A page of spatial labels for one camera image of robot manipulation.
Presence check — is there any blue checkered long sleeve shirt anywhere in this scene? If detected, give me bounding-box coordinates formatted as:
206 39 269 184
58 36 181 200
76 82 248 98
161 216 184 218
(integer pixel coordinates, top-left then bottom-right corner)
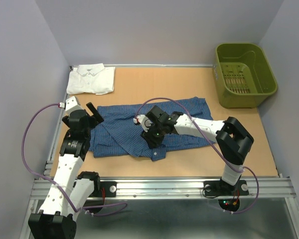
89 104 209 161

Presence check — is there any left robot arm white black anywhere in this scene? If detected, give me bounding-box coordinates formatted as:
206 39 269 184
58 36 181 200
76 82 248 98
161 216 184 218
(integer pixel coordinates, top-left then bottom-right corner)
28 102 103 239

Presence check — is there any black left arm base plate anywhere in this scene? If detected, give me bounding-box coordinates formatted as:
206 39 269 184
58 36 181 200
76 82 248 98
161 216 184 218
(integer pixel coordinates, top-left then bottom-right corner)
90 181 117 198

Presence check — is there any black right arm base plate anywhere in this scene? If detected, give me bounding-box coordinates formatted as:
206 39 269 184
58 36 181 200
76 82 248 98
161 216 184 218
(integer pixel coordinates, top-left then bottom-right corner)
203 179 249 198

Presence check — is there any folded white shirt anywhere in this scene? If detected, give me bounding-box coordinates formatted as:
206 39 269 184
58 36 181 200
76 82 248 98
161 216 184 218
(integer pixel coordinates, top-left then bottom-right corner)
66 63 116 95

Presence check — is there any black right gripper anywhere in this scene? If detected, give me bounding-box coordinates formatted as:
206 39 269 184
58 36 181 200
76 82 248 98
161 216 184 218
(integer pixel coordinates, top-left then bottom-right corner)
140 122 165 150

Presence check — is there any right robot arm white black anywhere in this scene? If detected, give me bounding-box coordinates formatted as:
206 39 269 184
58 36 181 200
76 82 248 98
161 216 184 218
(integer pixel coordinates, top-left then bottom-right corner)
133 106 254 194

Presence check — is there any green plastic basket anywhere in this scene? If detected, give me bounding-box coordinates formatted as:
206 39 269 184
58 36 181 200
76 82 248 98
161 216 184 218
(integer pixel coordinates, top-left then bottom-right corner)
213 43 278 109

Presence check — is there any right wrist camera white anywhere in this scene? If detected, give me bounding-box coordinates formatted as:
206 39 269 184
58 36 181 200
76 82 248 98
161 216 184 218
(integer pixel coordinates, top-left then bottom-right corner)
133 115 154 132

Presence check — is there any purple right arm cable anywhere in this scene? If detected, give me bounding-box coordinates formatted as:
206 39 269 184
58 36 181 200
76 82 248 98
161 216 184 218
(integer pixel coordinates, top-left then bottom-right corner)
134 97 260 215

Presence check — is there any aluminium mounting rail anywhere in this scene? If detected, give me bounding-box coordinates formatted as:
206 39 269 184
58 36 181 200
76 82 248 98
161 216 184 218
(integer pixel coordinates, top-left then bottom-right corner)
29 177 297 200

